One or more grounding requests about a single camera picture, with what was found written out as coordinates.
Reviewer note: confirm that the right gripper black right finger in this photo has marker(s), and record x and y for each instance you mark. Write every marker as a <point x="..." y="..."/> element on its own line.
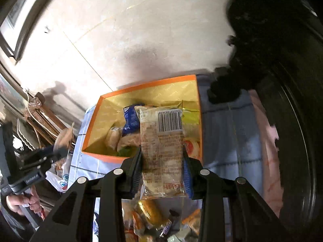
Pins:
<point x="251" y="217"/>

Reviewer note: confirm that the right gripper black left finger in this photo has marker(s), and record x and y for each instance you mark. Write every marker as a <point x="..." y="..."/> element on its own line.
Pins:
<point x="72" y="217"/>

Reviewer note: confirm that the beige barcode pastry packet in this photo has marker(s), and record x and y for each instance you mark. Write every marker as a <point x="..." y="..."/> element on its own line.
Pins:
<point x="162" y="153"/>

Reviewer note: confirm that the person's left hand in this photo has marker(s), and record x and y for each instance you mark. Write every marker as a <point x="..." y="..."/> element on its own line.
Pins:
<point x="14" y="202"/>

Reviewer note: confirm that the white plastic bag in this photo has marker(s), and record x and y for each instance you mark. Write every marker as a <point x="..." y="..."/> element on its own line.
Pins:
<point x="58" y="174"/>

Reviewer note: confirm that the pink patterned cloth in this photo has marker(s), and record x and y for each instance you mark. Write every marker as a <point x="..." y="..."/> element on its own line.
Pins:
<point x="272" y="189"/>

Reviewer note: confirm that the carved wooden chair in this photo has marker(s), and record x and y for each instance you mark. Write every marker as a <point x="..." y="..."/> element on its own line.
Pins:
<point x="47" y="112"/>

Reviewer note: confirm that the dark chocolate bar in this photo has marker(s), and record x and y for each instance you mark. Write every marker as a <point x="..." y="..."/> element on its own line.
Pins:
<point x="173" y="216"/>

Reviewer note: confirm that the light blue quilted cloth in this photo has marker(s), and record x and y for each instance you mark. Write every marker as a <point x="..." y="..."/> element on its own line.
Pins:
<point x="231" y="141"/>

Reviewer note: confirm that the gold wrapped round snack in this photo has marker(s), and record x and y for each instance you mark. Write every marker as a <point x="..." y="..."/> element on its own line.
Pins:
<point x="151" y="214"/>

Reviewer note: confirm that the orange cardboard box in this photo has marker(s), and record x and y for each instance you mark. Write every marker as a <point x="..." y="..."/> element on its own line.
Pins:
<point x="108" y="114"/>

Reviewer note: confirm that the blue snack packet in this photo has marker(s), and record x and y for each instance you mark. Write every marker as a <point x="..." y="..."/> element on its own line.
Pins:
<point x="132" y="122"/>

